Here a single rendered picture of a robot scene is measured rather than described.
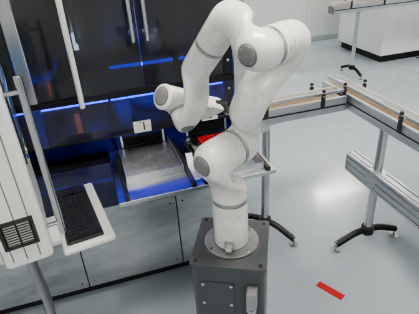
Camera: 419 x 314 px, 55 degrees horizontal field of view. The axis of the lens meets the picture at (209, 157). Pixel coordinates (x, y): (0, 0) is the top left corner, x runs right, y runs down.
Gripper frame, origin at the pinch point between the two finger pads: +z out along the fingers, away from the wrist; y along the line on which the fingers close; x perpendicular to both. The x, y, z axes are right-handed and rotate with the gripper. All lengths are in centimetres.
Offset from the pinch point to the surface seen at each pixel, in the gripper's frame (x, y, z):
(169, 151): 1, -51, 23
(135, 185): -17, -49, -4
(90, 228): -33, -56, -25
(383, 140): -10, 24, 113
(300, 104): 20, -7, 89
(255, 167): -18.3, -10.4, 32.3
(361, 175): -24, 3, 128
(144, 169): -8, -53, 6
